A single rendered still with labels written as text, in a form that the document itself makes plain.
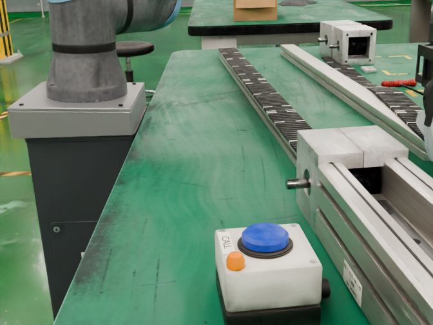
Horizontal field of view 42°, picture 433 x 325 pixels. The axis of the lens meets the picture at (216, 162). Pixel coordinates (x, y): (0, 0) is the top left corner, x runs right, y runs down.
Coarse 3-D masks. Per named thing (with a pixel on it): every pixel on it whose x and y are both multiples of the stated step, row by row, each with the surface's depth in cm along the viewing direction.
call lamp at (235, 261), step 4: (232, 252) 46; (236, 252) 45; (228, 256) 45; (232, 256) 45; (236, 256) 45; (240, 256) 45; (228, 260) 45; (232, 260) 45; (236, 260) 45; (240, 260) 45; (244, 260) 45; (228, 264) 45; (232, 264) 45; (236, 264) 45; (240, 264) 45; (244, 264) 45; (228, 268) 45; (232, 268) 45; (236, 268) 45; (240, 268) 45
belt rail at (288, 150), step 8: (224, 64) 158; (232, 72) 144; (240, 80) 130; (240, 88) 131; (248, 96) 121; (256, 104) 114; (264, 112) 104; (264, 120) 104; (272, 128) 98; (280, 136) 94; (280, 144) 92; (288, 144) 86; (288, 152) 87
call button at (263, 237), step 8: (256, 224) 50; (264, 224) 49; (272, 224) 49; (248, 232) 48; (256, 232) 48; (264, 232) 48; (272, 232) 48; (280, 232) 48; (248, 240) 47; (256, 240) 47; (264, 240) 47; (272, 240) 47; (280, 240) 47; (288, 240) 48; (248, 248) 47; (256, 248) 47; (264, 248) 47; (272, 248) 47; (280, 248) 47
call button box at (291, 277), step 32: (288, 224) 52; (224, 256) 47; (256, 256) 47; (288, 256) 47; (224, 288) 46; (256, 288) 45; (288, 288) 46; (320, 288) 46; (224, 320) 48; (256, 320) 46; (288, 320) 47; (320, 320) 47
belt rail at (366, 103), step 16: (288, 48) 165; (304, 64) 146; (320, 64) 140; (320, 80) 133; (336, 80) 123; (352, 96) 112; (368, 96) 109; (368, 112) 106; (384, 112) 98; (384, 128) 97; (400, 128) 91; (416, 144) 87
